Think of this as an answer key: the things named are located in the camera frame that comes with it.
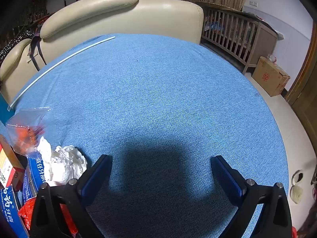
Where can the long white plastic rod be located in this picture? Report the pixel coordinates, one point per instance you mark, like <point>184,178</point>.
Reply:
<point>62,60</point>

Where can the red and white carton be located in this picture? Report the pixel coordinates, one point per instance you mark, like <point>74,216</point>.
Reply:
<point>10,161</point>

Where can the beige slipper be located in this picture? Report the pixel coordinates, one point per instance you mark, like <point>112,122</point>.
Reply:
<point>296,194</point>
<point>297,177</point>

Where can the blue toothpaste box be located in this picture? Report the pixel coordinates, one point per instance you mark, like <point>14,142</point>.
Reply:
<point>34,171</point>
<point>12,210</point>

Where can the black white dotted cloth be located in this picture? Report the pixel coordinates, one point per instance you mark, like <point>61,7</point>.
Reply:
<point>14,42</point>

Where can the wooden baby crib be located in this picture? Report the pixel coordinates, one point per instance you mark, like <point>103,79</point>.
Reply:
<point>266,39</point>

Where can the red plastic wrapper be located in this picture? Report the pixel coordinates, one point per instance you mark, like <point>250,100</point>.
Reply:
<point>27,210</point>

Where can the dark wooden bottle shelf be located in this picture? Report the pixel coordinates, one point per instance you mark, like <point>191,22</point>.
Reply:
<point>22,17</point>

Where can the brown wooden door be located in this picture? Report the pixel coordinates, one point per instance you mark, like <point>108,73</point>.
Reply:
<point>307,96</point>

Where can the cream leather sofa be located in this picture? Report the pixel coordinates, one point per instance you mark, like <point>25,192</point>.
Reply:
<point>161,17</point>

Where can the brown cardboard box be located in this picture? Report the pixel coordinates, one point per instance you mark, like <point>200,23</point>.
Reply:
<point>270,76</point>

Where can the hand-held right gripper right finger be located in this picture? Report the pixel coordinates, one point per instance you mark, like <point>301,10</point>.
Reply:
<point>226,176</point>

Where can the clear plastic bag orange print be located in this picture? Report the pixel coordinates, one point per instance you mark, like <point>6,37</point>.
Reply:
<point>27,121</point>

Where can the blue tablecloth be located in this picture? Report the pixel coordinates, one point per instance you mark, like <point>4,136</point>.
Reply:
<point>158,91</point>

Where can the white tissue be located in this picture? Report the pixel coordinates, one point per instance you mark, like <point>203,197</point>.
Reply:
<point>64,163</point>

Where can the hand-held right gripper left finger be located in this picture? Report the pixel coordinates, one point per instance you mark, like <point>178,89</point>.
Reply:
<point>94,178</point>

